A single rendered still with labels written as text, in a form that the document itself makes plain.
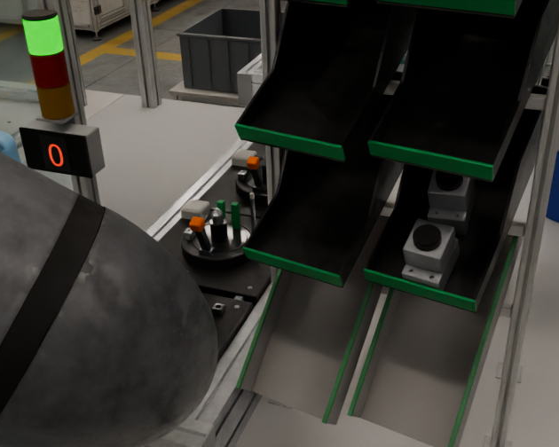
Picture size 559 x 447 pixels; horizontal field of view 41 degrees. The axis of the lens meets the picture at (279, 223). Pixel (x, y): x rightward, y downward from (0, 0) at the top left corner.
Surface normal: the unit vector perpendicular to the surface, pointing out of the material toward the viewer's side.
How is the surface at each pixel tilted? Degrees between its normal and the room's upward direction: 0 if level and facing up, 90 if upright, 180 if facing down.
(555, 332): 0
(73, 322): 54
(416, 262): 115
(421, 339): 45
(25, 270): 50
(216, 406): 0
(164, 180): 0
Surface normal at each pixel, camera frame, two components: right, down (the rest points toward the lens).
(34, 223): 0.54, -0.53
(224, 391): -0.03, -0.86
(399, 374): -0.38, -0.29
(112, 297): 0.55, -0.26
